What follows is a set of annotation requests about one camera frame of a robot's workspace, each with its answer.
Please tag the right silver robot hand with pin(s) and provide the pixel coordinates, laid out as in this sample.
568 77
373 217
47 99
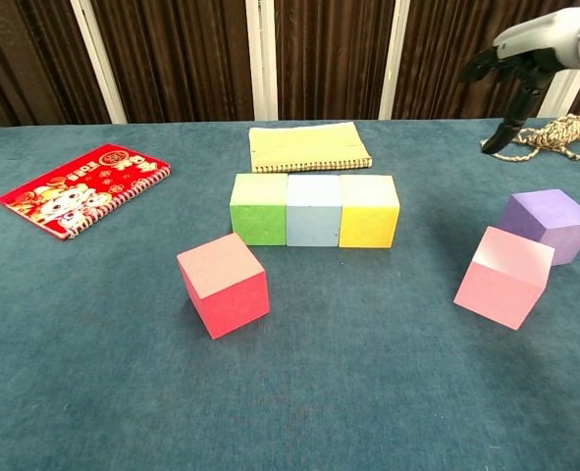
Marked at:
549 39

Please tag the white metal frame post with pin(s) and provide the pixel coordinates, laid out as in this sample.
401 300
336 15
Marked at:
562 93
98 59
395 59
261 59

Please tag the green foam cube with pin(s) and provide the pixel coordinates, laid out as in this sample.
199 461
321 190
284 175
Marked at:
257 221

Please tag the red spiral notebook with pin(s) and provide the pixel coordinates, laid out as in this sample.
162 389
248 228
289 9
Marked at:
73 181

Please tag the pink foam cube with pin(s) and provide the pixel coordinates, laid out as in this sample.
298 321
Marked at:
500 294

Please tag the yellow foam cube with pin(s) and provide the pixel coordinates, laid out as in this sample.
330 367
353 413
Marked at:
368 225

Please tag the pale yellow spiral notebook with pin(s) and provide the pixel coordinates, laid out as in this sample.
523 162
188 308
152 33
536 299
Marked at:
304 147

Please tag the light blue foam cube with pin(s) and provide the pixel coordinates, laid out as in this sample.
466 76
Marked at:
314 221

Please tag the teal felt table cover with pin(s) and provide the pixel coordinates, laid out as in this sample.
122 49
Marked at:
319 392

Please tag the purple foam cube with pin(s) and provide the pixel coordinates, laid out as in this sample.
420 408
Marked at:
559 230

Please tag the dark brown pleated curtain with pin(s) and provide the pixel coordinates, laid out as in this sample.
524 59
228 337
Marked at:
181 59

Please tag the red foam cube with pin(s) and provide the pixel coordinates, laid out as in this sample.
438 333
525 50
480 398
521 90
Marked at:
230 304

